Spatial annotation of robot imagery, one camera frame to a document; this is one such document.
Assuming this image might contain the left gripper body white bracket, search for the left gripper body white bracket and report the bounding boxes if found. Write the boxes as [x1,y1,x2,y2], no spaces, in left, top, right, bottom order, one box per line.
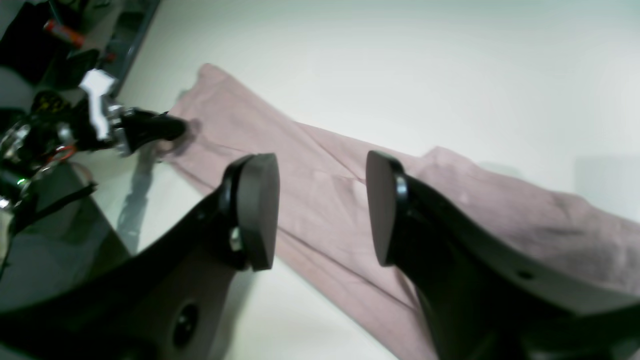
[0,67,126,156]

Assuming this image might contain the right gripper black left finger with grey pad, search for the right gripper black left finger with grey pad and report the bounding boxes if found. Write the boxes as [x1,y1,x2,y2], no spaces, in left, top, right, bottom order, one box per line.
[1,153,280,360]

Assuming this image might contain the right gripper black right finger with grey pad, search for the right gripper black right finger with grey pad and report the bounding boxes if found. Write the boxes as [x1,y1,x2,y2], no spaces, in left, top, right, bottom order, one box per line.
[366,150,640,360]

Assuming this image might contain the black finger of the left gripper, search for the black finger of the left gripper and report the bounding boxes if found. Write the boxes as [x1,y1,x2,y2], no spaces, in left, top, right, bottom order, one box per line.
[119,109,188,151]

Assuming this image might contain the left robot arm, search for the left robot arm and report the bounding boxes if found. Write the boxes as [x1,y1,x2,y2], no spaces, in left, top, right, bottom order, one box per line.
[1,0,281,360]

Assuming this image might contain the mauve T-shirt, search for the mauve T-shirt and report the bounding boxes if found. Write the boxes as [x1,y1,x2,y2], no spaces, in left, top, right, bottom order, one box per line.
[166,64,639,360]

